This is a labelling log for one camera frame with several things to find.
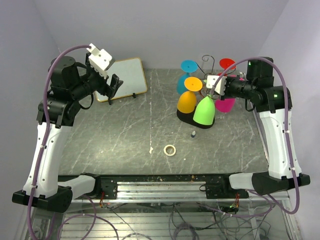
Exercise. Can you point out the copper wire wine glass rack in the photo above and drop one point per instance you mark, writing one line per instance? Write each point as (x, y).
(188, 117)

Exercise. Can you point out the small framed whiteboard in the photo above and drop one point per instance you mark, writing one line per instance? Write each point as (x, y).
(131, 72)

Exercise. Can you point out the aluminium mounting rail frame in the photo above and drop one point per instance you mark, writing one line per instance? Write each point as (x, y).
(240, 206)

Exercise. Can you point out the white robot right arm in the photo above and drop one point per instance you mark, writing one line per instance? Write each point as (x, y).
(273, 105)

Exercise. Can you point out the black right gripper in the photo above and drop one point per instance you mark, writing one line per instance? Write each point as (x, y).
(228, 79)

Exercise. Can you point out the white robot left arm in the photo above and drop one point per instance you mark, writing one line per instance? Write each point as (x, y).
(71, 81)

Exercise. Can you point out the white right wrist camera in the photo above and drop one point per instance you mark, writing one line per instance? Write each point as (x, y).
(216, 83)

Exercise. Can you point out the white tape roll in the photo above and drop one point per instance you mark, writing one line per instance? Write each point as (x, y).
(169, 150)

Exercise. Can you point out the clear wine glass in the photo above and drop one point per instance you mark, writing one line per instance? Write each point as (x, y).
(206, 63)

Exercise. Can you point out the red plastic wine glass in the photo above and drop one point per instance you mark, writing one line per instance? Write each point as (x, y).
(225, 63)

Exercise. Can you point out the blue plastic wine glass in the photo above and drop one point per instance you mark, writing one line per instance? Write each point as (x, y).
(188, 67)

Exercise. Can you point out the orange plastic wine glass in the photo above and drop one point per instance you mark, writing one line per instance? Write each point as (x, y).
(188, 100)

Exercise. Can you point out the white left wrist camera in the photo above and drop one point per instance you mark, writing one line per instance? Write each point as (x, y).
(100, 60)

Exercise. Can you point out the green plastic wine glass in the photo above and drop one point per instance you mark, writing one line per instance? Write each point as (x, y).
(205, 112)

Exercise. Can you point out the magenta plastic wine glass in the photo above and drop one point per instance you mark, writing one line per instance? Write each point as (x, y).
(223, 105)

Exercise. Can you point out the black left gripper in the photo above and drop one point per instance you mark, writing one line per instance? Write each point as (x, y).
(110, 91)

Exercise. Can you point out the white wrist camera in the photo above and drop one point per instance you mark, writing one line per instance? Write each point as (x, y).
(216, 83)
(100, 60)

